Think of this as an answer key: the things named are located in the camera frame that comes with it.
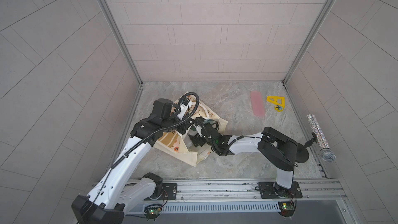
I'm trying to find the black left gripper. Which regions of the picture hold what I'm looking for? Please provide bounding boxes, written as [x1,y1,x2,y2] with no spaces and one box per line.
[160,113,197,135]

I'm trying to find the floral canvas tote bag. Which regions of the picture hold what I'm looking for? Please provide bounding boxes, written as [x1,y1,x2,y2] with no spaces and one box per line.
[154,92,231,167]

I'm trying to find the pink pencil case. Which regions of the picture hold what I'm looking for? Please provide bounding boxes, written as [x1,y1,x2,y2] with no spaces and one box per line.
[250,91,265,118]

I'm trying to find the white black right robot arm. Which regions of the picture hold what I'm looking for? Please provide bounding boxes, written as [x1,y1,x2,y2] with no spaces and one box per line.
[190,118,309,190]

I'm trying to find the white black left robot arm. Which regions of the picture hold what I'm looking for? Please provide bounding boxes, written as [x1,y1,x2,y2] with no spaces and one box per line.
[72,92,200,224]

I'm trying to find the yellow triangular wooden toy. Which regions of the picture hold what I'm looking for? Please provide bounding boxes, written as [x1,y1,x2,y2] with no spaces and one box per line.
[267,96,286,112]

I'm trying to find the black microphone stand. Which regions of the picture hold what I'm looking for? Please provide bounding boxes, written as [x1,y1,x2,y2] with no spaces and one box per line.
[295,132,318,163]

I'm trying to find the left circuit board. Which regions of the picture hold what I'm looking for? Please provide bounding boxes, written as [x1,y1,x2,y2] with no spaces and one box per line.
[144,204,163,221]

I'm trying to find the circuit board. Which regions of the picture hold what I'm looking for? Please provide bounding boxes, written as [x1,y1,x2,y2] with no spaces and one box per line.
[144,204,163,221]
[278,202,296,217]

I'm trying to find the right circuit board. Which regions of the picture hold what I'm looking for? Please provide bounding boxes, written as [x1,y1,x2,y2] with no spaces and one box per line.
[278,202,296,217]

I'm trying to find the glittery silver microphone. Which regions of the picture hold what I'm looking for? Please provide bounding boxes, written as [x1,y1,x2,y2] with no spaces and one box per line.
[307,114,336,163]

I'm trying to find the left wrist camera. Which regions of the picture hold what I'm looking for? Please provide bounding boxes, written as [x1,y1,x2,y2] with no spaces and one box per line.
[177,97,193,120]

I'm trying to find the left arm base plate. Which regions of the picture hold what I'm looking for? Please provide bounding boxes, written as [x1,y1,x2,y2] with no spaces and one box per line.
[145,183,178,201]

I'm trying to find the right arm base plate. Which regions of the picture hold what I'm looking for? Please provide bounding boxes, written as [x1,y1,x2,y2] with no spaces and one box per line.
[256,181,303,199]

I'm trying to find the aluminium mounting rail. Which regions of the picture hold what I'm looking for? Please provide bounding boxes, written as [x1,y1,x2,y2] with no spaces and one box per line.
[124,178,347,204]

